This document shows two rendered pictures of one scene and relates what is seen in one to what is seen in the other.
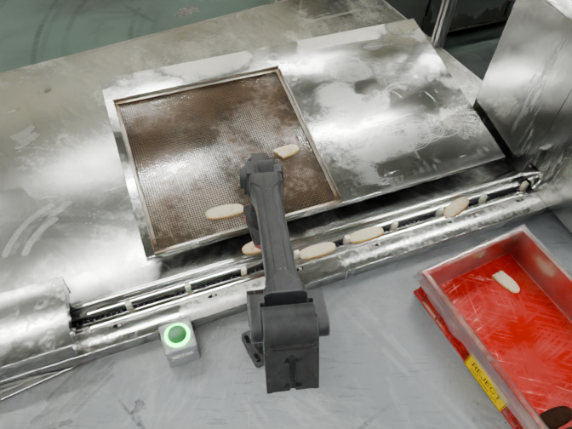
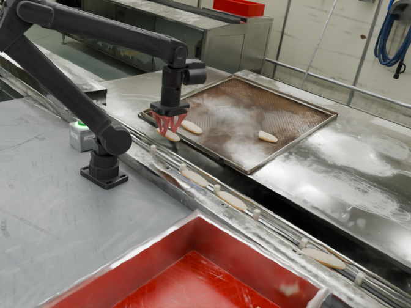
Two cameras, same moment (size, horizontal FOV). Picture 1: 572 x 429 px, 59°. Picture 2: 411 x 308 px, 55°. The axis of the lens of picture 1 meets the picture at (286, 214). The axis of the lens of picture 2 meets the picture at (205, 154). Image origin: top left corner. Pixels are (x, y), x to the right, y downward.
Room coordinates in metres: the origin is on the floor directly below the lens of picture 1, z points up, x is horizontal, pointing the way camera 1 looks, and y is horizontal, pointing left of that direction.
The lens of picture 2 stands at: (0.33, -0.97, 1.43)
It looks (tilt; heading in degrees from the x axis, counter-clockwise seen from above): 27 degrees down; 64
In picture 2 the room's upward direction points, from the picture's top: 8 degrees clockwise
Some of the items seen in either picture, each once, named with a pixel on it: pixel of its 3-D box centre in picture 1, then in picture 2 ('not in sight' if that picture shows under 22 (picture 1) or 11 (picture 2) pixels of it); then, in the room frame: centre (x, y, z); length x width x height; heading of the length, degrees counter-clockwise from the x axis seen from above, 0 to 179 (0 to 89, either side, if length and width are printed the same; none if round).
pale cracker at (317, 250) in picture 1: (317, 249); (194, 177); (0.74, -0.08, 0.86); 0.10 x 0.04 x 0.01; 113
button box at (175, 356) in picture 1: (180, 345); (85, 140); (0.47, 0.22, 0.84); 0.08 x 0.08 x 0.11; 23
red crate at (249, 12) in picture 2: not in sight; (238, 6); (2.59, 3.36, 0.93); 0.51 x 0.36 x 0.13; 117
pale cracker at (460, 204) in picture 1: (456, 206); (323, 257); (0.90, -0.47, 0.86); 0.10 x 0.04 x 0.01; 134
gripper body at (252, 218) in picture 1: (263, 215); (170, 97); (0.69, 0.05, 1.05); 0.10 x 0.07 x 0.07; 22
